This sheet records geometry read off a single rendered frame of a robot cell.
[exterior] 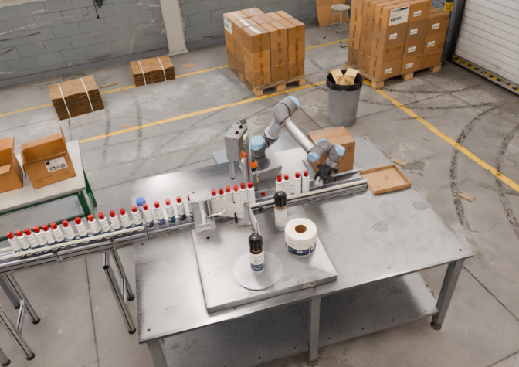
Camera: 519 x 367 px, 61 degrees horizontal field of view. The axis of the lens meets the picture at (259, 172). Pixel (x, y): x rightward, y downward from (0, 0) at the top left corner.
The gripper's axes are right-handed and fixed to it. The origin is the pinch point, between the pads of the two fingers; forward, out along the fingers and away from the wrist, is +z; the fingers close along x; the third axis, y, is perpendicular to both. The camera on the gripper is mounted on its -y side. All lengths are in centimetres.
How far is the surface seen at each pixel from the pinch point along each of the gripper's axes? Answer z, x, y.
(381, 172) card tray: -21, 56, -9
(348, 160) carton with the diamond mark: -18.6, 29.1, -18.0
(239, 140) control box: -18, -72, 1
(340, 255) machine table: 12, 1, 61
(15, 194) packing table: 129, -190, -85
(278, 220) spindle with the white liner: 16.1, -34.6, 31.6
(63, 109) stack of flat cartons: 187, -162, -357
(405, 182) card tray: -26, 66, 8
